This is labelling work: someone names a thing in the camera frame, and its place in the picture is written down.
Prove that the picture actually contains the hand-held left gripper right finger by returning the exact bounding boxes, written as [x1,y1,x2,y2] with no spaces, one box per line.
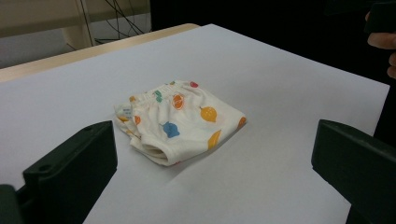
[311,119,396,224]

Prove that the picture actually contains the black cables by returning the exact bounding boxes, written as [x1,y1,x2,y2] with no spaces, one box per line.
[79,0,148,47]

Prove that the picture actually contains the beige furniture frame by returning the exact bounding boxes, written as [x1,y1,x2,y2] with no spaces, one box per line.
[0,0,151,48]

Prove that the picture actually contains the white fruit-print baby pants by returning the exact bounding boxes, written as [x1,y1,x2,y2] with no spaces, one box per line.
[113,79,248,167]

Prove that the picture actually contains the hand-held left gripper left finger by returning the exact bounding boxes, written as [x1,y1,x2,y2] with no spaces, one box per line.
[21,120,119,224]

